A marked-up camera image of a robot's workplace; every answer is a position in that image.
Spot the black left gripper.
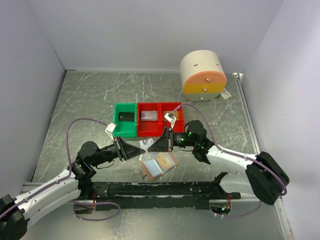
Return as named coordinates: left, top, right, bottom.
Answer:
left=90, top=134, right=145, bottom=166

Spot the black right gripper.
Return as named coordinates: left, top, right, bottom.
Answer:
left=147, top=126, right=197, bottom=153

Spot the gold numbered card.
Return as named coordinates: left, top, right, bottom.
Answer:
left=156, top=152, right=173, bottom=171

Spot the brown leather card holder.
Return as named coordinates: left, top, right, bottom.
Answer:
left=139, top=152, right=179, bottom=181

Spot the red plastic bin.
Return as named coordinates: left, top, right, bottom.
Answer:
left=137, top=102, right=162, bottom=137
left=160, top=102, right=185, bottom=133

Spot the green plastic bin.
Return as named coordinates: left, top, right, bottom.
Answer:
left=113, top=103, right=137, bottom=138

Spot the white round drawer cabinet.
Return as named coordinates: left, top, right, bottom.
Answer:
left=179, top=50, right=227, bottom=102

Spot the white diamond print card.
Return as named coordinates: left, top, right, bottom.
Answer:
left=139, top=138, right=154, bottom=151

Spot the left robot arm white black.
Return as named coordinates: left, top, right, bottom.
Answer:
left=0, top=137, right=145, bottom=240

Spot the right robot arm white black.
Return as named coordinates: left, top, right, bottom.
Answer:
left=147, top=120, right=290, bottom=205

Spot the silver purple card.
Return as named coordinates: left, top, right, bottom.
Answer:
left=140, top=110, right=158, bottom=121

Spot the gold card in bin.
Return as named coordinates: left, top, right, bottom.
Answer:
left=162, top=111, right=180, bottom=120

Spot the black card in green bin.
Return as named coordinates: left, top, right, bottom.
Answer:
left=118, top=112, right=135, bottom=122

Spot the small white green box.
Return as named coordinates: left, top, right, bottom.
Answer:
left=219, top=88, right=232, bottom=102

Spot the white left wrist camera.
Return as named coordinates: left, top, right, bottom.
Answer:
left=105, top=122, right=117, bottom=140

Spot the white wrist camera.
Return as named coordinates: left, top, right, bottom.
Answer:
left=164, top=112, right=177, bottom=129
left=105, top=122, right=117, bottom=140

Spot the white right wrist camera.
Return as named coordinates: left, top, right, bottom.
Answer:
left=164, top=112, right=177, bottom=129

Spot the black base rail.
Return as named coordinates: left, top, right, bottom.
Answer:
left=77, top=180, right=241, bottom=210

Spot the white corner bracket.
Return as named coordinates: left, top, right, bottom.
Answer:
left=232, top=72, right=244, bottom=80

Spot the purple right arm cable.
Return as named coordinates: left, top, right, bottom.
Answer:
left=172, top=103, right=287, bottom=219

